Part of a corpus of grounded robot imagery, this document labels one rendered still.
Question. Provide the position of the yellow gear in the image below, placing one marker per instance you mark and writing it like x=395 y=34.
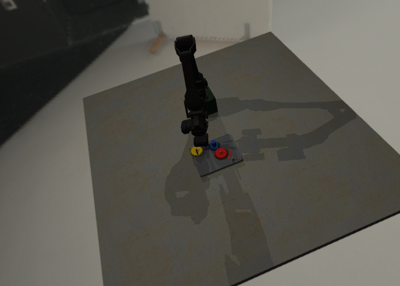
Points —
x=198 y=153

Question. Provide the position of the blue gear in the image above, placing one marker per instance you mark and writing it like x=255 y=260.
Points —
x=214 y=145

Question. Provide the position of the red gear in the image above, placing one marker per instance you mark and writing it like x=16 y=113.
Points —
x=222 y=155

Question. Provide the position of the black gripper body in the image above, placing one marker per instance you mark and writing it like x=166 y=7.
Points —
x=200 y=141

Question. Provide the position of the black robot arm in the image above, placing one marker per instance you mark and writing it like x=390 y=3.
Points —
x=185 y=47

